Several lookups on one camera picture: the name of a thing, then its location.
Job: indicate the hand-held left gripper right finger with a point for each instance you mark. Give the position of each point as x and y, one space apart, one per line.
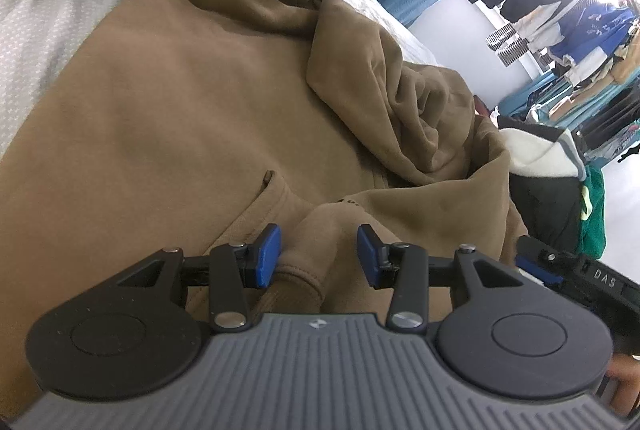
367 255

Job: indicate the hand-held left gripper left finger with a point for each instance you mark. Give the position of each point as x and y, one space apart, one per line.
265 255

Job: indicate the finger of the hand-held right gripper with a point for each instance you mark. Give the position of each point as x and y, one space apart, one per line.
537 271
537 247

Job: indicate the brown hoodie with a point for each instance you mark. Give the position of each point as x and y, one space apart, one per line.
175 85

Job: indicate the beige hanging clothes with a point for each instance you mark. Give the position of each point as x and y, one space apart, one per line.
615 73

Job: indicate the person's right hand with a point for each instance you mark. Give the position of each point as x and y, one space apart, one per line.
627 385

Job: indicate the black garment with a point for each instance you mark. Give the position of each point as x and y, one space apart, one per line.
545 210

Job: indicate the green garment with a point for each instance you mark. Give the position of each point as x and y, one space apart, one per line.
594 210

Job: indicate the white fleece garment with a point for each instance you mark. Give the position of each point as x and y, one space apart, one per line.
537 153

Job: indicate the teal cloth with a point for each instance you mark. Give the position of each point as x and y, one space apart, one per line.
535 98

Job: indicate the striped hanging garment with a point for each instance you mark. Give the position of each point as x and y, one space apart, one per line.
507 43

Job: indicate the blue printed garment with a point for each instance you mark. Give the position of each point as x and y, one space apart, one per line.
595 28

